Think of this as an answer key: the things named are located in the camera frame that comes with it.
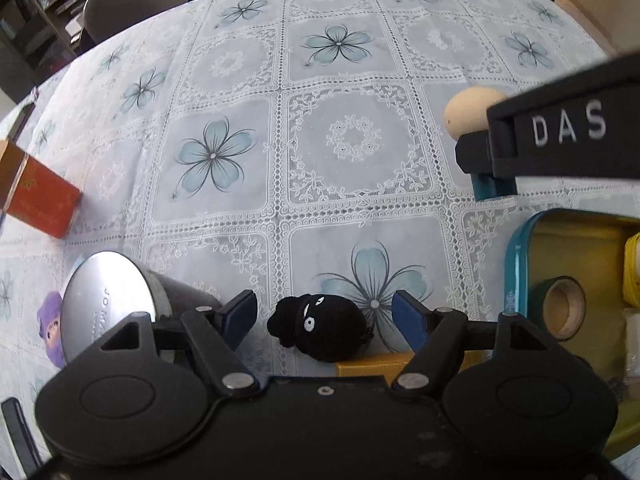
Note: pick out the white cotton pad pack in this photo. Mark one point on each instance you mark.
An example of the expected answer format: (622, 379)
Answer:
(632, 343)

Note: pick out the black smartphone far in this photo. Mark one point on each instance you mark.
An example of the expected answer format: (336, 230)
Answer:
(20, 121)

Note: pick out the black plush toy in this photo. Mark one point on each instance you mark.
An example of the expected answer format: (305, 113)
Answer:
(327, 328)

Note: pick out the orange tin wooden lid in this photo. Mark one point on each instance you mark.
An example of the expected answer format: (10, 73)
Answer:
(35, 194)

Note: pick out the wooden bookshelf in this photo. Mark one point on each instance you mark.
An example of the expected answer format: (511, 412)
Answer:
(44, 34)

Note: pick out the smartphone near lit screen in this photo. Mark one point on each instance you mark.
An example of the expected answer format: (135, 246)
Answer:
(23, 442)

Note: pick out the yellow question block pouch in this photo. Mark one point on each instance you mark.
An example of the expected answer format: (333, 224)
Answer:
(631, 271)

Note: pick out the purple plush toy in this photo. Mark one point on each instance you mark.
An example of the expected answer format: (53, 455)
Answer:
(49, 321)

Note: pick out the floral lace tablecloth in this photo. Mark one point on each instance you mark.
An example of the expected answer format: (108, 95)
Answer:
(289, 146)

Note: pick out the gold teal metal tray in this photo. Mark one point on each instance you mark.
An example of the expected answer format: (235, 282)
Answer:
(564, 271)

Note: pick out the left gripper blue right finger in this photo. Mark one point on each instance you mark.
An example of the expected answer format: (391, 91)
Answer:
(435, 337)

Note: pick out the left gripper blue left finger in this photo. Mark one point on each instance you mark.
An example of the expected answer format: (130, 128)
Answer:
(214, 335)

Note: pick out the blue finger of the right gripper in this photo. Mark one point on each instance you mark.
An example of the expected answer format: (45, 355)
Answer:
(473, 153)

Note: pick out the dark candle jar silver lid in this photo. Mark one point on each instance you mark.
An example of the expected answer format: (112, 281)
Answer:
(107, 286)

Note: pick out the green tape roll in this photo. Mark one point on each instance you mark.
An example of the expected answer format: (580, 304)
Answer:
(558, 306)

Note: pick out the teal mushroom makeup sponge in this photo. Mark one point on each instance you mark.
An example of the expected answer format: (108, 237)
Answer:
(465, 120)

